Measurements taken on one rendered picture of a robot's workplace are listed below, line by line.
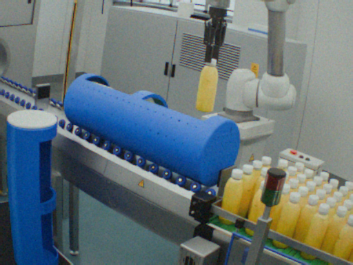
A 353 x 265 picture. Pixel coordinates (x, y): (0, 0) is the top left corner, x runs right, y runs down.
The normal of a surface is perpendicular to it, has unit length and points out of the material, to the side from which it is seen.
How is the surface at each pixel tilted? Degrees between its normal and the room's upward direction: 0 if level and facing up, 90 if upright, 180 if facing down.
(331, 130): 90
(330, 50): 90
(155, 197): 70
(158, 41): 90
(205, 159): 90
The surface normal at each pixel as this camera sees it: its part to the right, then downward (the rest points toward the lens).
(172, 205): -0.56, -0.17
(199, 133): -0.40, -0.49
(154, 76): -0.72, 0.13
